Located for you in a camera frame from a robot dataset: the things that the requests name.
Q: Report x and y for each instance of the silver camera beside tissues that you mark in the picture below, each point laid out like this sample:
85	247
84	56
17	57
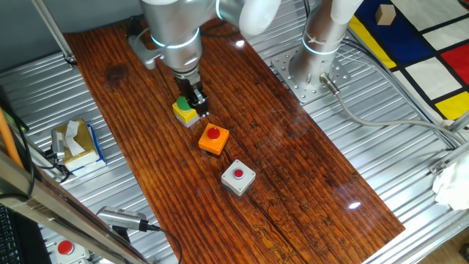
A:
58	143

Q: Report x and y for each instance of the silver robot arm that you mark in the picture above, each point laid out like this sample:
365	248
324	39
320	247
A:
176	22

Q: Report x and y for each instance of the yellow box green button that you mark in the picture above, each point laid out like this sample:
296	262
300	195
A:
185	116

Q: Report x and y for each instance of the brown wooden board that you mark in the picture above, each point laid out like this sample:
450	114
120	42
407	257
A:
293	165

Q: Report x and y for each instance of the shiny metal frame beam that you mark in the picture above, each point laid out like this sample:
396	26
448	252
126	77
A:
22	194

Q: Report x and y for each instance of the black keyboard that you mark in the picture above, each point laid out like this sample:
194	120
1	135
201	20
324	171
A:
7	238

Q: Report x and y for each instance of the grey box small red button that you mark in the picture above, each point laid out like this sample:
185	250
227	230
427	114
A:
232	183

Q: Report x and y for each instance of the orange box red button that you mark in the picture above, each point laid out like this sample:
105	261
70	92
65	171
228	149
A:
210	145

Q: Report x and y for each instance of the grey box red mushroom button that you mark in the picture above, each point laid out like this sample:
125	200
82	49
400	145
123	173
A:
66	248

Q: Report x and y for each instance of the coloured squares cloth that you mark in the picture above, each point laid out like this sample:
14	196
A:
403	40

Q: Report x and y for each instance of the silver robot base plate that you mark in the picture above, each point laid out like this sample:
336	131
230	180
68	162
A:
304	93

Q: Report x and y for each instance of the white crumpled cloth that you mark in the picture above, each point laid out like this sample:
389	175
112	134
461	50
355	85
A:
454	187

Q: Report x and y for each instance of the grey metal pole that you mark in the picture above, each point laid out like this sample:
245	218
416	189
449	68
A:
54	33

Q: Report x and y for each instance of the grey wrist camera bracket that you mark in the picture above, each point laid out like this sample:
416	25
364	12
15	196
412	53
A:
144	55

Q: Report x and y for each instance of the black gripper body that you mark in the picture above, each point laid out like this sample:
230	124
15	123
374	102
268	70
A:
192	91

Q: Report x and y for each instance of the small wooden cube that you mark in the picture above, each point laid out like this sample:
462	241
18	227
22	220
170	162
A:
384	15

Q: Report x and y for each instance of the aluminium profile bar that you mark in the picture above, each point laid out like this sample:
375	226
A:
438	166

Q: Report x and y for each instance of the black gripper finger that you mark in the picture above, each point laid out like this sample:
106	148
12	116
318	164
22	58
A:
204	107
198	110

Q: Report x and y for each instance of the gold tissue box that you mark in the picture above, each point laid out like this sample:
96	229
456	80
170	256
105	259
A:
86	143

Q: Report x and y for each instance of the orange pole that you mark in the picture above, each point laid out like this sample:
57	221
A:
8	139

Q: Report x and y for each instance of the blue white tissue pack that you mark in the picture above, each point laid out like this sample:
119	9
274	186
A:
88	167

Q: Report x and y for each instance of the silver ribbed camera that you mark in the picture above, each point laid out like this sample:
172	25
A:
117	217

